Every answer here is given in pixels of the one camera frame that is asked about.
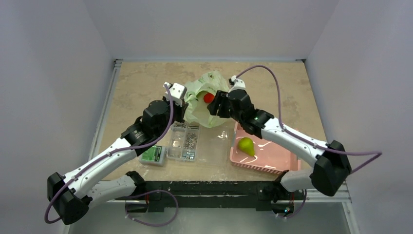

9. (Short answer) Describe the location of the orange fake fruit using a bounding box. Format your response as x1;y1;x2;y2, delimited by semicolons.
203;92;215;104

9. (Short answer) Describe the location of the light green plastic bag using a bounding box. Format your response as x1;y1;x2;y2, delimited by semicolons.
184;71;229;128

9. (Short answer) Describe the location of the yellow fake fruit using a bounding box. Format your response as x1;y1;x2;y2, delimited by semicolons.
237;137;255;157

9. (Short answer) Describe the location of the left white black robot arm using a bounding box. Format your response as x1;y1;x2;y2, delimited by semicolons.
44;97;188;225

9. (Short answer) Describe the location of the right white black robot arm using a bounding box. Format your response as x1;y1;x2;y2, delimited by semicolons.
207;89;352;198

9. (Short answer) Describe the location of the clear plastic screw organizer box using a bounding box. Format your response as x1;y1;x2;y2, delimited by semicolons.
167;122;232;167

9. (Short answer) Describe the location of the green white small box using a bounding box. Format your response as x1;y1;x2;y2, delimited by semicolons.
138;145;167;167

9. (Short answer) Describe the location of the pink plastic basket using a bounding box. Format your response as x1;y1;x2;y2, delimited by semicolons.
229;123;301;174

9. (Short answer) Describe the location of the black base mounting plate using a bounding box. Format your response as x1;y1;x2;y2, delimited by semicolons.
120;181;305;214

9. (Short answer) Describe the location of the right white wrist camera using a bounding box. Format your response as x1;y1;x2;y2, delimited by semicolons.
228;76;246;93

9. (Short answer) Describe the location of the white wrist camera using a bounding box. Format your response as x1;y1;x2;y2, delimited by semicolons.
164;82;187;107
228;76;246;93

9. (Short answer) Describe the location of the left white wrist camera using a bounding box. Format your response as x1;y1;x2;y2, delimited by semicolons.
164;82;187;107

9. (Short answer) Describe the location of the aluminium back frame rail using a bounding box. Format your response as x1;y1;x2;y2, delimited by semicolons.
114;57;307;63

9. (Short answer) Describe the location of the aluminium frame rail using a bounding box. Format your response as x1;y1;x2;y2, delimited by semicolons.
114;57;307;63
66;180;352;204
88;59;123;162

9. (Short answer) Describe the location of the aluminium left frame rail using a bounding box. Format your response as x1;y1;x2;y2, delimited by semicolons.
88;59;123;162

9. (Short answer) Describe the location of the aluminium front frame rail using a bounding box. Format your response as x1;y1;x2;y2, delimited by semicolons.
66;180;352;204

